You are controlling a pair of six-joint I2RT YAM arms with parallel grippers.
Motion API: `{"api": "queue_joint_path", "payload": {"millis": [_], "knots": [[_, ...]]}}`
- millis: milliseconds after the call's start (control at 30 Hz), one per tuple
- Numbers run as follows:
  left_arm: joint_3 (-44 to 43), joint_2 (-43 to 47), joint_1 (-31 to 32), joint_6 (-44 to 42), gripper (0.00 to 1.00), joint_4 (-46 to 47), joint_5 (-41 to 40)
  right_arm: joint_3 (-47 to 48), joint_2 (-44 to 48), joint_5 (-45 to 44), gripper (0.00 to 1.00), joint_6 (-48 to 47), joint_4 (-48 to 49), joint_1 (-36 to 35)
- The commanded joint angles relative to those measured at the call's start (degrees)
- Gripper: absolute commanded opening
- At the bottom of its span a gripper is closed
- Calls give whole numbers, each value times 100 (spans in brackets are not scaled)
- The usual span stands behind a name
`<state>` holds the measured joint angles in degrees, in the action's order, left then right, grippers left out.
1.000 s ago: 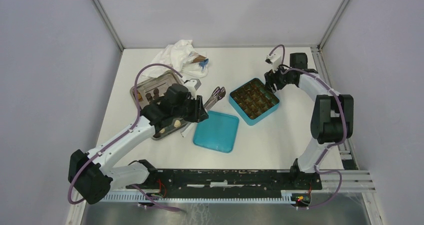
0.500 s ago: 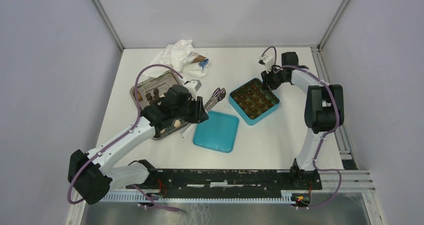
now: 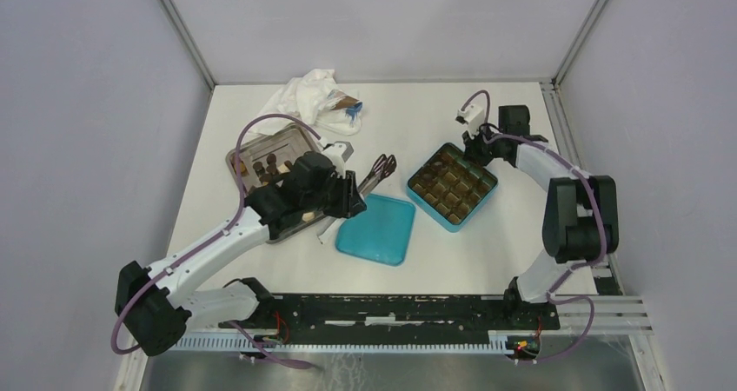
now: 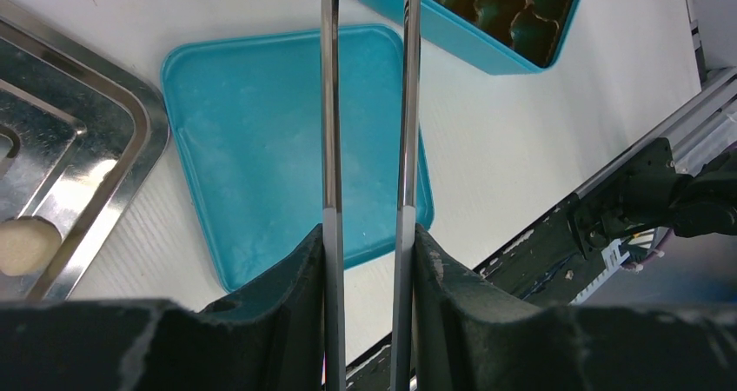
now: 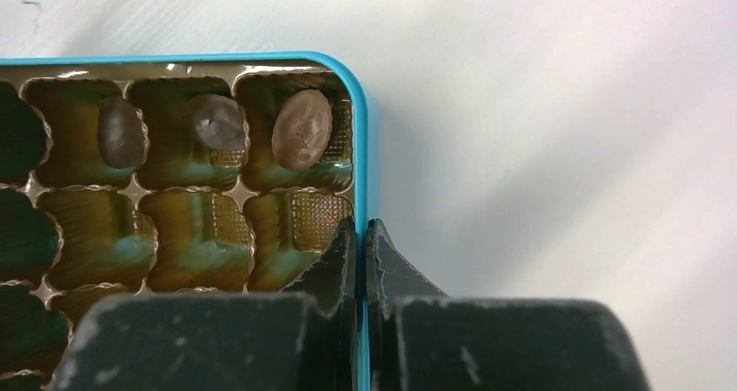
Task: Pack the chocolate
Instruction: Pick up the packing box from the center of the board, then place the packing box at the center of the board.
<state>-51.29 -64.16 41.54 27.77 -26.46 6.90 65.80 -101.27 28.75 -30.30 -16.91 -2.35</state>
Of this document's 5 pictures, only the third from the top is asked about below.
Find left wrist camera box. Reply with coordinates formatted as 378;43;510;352
322;141;354;177

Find brown blue wrapper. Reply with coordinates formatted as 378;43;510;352
328;89;363;120

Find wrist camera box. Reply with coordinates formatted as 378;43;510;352
455;103;486;137
322;141;354;177

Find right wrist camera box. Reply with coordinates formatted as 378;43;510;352
455;103;486;137

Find metal serving tongs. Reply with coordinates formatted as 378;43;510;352
317;154;397;245

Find white crumpled cloth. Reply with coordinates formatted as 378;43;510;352
258;69;362;136

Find teal chocolate box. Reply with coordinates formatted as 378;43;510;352
407;142;498;233

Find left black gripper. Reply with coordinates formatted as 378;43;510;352
302;168;367;219

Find teal box lid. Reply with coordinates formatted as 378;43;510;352
335;194;415;267

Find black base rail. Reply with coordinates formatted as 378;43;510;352
238;294;561;345

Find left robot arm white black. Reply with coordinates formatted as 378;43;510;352
110;142;367;356

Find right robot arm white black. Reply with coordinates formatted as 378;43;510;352
455;103;619;328

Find stainless steel tray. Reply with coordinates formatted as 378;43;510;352
221;124;335;249

